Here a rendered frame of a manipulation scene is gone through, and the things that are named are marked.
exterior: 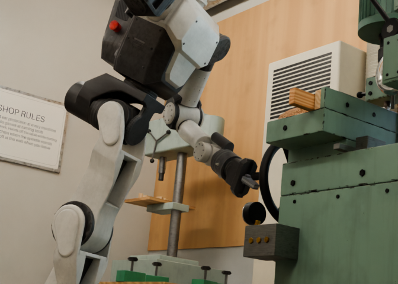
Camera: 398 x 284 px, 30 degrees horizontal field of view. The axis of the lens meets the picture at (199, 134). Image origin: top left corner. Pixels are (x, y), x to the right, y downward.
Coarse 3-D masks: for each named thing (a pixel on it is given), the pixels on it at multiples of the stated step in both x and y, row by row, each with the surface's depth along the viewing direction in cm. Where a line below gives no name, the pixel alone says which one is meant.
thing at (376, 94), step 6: (372, 78) 205; (366, 84) 206; (372, 84) 204; (366, 90) 205; (372, 90) 204; (378, 90) 202; (366, 96) 205; (372, 96) 203; (378, 96) 201; (384, 96) 200; (390, 96) 199; (396, 96) 198; (372, 102) 205; (378, 102) 204; (384, 102) 202; (390, 102) 202; (396, 102) 203
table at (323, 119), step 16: (304, 112) 186; (320, 112) 182; (336, 112) 183; (272, 128) 195; (288, 128) 190; (304, 128) 185; (320, 128) 180; (336, 128) 182; (352, 128) 186; (368, 128) 190; (272, 144) 197; (288, 144) 195; (304, 144) 193
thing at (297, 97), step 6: (294, 90) 181; (300, 90) 182; (294, 96) 181; (300, 96) 182; (306, 96) 183; (312, 96) 184; (294, 102) 180; (300, 102) 181; (306, 102) 183; (312, 102) 184; (306, 108) 183; (312, 108) 184
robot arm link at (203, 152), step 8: (216, 136) 241; (200, 144) 240; (208, 144) 239; (224, 144) 236; (232, 144) 237; (200, 152) 239; (208, 152) 238; (216, 152) 236; (200, 160) 238; (208, 160) 239
